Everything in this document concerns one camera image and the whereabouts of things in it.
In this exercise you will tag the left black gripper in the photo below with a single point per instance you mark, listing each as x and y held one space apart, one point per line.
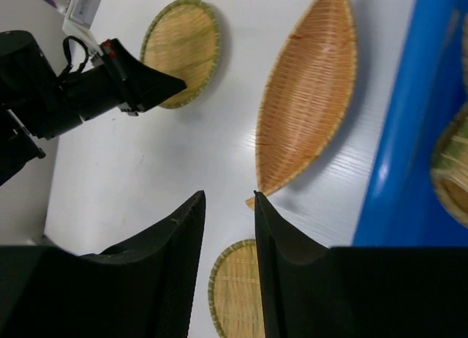
36 102

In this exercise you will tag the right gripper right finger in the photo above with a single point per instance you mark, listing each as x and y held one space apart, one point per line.
309 290

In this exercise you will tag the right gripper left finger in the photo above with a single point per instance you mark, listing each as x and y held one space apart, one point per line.
141 287

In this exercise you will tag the round bamboo tray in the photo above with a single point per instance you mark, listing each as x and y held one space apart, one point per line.
183 40
234 296

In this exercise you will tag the boat-shaped orange woven basket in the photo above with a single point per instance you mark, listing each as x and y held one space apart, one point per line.
307 95

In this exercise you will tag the trapezoid yellow bamboo tray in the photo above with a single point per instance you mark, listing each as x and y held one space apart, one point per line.
448 170

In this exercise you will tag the blue plastic bin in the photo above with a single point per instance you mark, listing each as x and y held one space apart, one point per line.
401 208

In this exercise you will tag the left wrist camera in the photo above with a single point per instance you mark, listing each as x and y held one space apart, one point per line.
79 16

